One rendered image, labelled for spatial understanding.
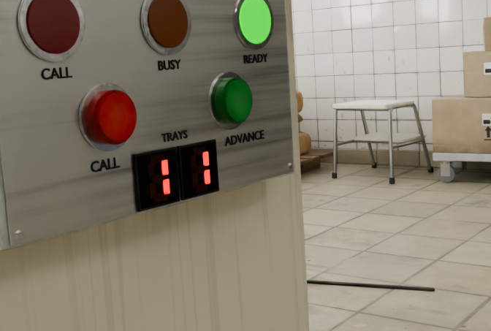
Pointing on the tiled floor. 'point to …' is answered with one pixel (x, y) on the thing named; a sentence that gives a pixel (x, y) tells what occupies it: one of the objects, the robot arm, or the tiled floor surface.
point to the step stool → (380, 132)
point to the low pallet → (312, 160)
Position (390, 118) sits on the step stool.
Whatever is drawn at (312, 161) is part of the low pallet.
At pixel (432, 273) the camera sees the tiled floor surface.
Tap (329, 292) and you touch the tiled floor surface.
